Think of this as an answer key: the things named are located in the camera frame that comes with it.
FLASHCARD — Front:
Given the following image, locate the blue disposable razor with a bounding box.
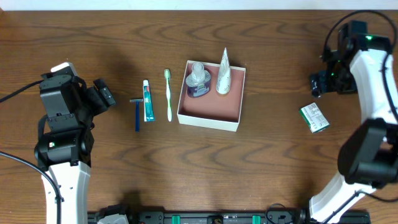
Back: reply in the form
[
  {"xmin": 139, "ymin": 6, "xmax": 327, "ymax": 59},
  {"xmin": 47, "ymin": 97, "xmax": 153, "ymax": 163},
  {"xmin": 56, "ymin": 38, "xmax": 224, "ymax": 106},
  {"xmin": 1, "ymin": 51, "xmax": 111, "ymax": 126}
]
[{"xmin": 129, "ymin": 98, "xmax": 144, "ymax": 132}]

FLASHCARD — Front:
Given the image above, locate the green white soap box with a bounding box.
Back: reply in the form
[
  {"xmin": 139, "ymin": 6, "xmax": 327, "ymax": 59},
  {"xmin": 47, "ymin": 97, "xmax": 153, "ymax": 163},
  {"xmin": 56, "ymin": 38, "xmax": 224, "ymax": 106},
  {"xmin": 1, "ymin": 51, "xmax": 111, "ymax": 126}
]
[{"xmin": 299, "ymin": 103, "xmax": 330, "ymax": 133}]

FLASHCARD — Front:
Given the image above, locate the teal toothpaste tube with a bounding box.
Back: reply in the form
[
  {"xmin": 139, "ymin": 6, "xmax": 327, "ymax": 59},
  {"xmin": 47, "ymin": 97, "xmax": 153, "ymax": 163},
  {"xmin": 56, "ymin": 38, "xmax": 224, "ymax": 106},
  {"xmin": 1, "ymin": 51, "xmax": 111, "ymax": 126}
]
[{"xmin": 143, "ymin": 80, "xmax": 155, "ymax": 122}]

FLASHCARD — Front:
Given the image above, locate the green white toothbrush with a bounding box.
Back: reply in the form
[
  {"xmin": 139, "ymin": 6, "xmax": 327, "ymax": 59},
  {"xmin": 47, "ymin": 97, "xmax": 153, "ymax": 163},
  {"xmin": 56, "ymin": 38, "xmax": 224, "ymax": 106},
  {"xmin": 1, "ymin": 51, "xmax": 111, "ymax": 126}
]
[{"xmin": 164, "ymin": 69, "xmax": 172, "ymax": 122}]

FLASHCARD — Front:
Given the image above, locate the clear pump soap bottle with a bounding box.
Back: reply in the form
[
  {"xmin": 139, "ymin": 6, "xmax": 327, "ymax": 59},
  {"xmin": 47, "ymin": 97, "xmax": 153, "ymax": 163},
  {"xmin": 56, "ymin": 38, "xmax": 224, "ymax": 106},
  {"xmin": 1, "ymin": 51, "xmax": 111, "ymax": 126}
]
[{"xmin": 185, "ymin": 62, "xmax": 211, "ymax": 98}]

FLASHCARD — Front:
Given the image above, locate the white floral lotion tube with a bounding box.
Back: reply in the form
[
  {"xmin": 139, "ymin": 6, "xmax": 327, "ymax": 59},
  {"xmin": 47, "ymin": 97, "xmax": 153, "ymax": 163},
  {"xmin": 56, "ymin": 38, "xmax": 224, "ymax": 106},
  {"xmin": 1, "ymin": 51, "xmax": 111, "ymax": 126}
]
[{"xmin": 216, "ymin": 49, "xmax": 231, "ymax": 95}]

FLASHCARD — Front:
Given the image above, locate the white cardboard box pink interior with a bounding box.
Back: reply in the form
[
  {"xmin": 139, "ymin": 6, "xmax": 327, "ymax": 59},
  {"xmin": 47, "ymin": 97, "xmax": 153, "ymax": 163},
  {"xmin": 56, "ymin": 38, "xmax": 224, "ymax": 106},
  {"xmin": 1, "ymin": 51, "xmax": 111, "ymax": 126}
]
[{"xmin": 177, "ymin": 62, "xmax": 246, "ymax": 132}]

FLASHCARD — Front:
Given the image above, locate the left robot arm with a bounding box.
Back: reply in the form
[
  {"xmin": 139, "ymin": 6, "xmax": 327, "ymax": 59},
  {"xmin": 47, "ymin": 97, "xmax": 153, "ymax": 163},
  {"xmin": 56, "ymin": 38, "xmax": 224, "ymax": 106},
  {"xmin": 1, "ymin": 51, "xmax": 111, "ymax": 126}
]
[{"xmin": 35, "ymin": 75, "xmax": 116, "ymax": 223}]

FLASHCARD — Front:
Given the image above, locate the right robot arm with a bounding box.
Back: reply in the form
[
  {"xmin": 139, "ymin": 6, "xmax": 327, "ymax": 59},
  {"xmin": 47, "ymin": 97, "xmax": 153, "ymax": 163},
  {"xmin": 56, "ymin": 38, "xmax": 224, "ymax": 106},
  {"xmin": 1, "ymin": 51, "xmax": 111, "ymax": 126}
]
[{"xmin": 308, "ymin": 33, "xmax": 397, "ymax": 223}]

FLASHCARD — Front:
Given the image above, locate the right black cable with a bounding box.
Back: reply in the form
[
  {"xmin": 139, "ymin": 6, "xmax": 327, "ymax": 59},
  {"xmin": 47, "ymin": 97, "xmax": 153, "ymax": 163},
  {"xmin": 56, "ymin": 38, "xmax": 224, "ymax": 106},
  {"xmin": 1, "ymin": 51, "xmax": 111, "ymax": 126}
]
[{"xmin": 322, "ymin": 9, "xmax": 398, "ymax": 125}]

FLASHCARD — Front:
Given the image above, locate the black cable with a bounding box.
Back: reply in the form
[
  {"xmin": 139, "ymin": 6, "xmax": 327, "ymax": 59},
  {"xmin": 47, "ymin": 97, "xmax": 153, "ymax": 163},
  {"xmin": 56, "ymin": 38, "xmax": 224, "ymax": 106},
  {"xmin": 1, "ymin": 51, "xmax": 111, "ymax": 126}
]
[
  {"xmin": 0, "ymin": 79, "xmax": 63, "ymax": 224},
  {"xmin": 322, "ymin": 9, "xmax": 398, "ymax": 125}
]

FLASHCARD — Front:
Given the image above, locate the left black cable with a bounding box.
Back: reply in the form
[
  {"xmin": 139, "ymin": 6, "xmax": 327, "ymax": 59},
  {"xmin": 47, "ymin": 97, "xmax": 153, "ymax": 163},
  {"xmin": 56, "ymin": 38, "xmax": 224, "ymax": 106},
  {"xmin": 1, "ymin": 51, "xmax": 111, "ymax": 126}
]
[{"xmin": 0, "ymin": 79, "xmax": 63, "ymax": 224}]

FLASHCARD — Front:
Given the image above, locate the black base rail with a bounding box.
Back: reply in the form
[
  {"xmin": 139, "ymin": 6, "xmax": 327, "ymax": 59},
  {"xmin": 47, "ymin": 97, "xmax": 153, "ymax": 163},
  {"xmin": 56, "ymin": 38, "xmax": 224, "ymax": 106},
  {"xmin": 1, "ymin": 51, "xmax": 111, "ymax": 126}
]
[{"xmin": 87, "ymin": 203, "xmax": 371, "ymax": 224}]

